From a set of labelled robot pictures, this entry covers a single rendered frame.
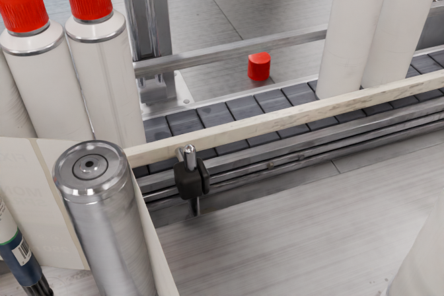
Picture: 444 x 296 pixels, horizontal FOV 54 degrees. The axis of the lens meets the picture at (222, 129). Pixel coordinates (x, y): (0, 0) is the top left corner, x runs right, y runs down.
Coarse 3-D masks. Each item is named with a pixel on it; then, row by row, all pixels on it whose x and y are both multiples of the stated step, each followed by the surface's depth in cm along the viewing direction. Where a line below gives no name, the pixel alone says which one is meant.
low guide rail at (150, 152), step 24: (432, 72) 53; (336, 96) 50; (360, 96) 50; (384, 96) 52; (240, 120) 47; (264, 120) 47; (288, 120) 48; (312, 120) 50; (144, 144) 45; (168, 144) 45; (192, 144) 46; (216, 144) 47
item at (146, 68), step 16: (432, 16) 57; (288, 32) 51; (304, 32) 51; (320, 32) 52; (208, 48) 49; (224, 48) 49; (240, 48) 49; (256, 48) 50; (272, 48) 51; (144, 64) 47; (160, 64) 47; (176, 64) 48; (192, 64) 48
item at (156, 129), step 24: (408, 72) 59; (264, 96) 56; (288, 96) 56; (312, 96) 56; (408, 96) 56; (432, 96) 56; (144, 120) 52; (168, 120) 52; (192, 120) 52; (216, 120) 52; (336, 120) 52; (240, 144) 50; (264, 144) 51; (144, 168) 47; (168, 168) 47
